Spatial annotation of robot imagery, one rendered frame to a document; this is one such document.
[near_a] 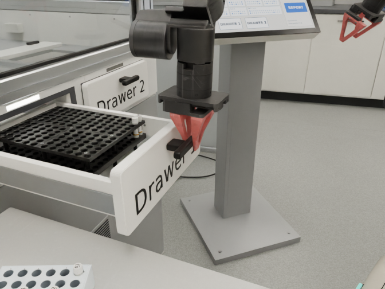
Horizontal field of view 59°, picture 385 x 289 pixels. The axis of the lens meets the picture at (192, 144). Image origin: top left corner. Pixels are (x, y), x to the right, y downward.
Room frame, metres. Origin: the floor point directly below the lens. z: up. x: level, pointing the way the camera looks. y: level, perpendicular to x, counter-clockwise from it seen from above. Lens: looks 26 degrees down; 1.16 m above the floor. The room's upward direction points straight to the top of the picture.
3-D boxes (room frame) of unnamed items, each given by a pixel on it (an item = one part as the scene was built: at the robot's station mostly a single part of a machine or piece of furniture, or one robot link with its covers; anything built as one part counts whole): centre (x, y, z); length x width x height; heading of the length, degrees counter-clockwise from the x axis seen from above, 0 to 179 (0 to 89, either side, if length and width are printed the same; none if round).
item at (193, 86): (0.53, 0.00, 1.01); 0.10 x 0.07 x 0.07; 67
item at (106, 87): (0.92, 0.20, 0.87); 0.29 x 0.02 x 0.11; 157
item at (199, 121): (0.53, 0.00, 0.94); 0.07 x 0.07 x 0.09; 67
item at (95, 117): (0.60, 0.23, 0.87); 0.22 x 0.18 x 0.06; 67
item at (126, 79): (0.91, 0.18, 0.91); 0.07 x 0.04 x 0.01; 157
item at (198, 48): (0.53, 0.00, 1.07); 0.07 x 0.06 x 0.07; 75
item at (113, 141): (0.56, 0.14, 0.90); 0.18 x 0.02 x 0.01; 157
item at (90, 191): (0.60, 0.24, 0.86); 0.40 x 0.26 x 0.06; 67
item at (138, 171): (0.52, 0.05, 0.87); 0.29 x 0.02 x 0.11; 157
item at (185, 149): (0.51, 0.02, 0.91); 0.07 x 0.04 x 0.01; 157
